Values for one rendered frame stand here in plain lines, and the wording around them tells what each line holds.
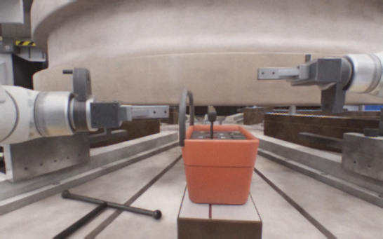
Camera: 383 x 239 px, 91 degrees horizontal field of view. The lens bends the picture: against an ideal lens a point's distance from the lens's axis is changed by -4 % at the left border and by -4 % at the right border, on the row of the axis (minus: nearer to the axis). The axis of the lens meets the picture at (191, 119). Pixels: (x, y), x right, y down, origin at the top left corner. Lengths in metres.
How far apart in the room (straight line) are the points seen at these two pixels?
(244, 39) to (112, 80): 0.80
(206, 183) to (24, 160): 1.11
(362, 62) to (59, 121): 0.62
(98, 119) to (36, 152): 0.99
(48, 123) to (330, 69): 0.55
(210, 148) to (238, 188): 0.09
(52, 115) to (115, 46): 1.07
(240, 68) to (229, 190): 0.77
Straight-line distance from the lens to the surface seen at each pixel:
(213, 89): 1.03
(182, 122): 0.34
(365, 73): 0.55
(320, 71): 0.48
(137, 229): 1.01
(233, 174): 0.36
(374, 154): 1.40
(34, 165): 1.37
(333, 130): 2.57
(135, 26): 1.39
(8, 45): 4.43
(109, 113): 0.39
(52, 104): 0.43
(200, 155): 0.35
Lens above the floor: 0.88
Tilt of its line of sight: 6 degrees down
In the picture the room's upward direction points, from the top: straight up
